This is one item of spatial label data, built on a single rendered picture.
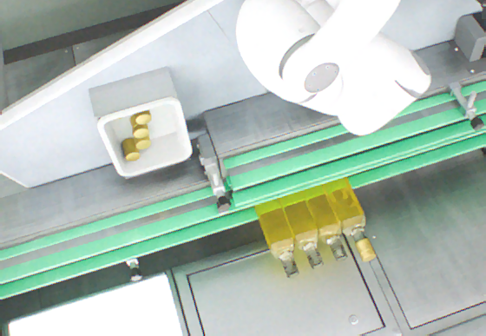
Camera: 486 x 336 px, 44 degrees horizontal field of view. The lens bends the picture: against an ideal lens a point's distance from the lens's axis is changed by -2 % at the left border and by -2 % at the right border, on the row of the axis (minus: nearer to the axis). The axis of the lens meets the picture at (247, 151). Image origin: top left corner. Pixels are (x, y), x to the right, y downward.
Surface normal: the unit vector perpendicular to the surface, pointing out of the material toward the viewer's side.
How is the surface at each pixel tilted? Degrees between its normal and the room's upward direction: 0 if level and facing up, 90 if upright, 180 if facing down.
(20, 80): 90
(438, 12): 0
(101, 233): 90
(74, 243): 90
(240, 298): 90
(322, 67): 11
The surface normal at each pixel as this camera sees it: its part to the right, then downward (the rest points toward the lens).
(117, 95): -0.07, -0.55
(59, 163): 0.30, 0.79
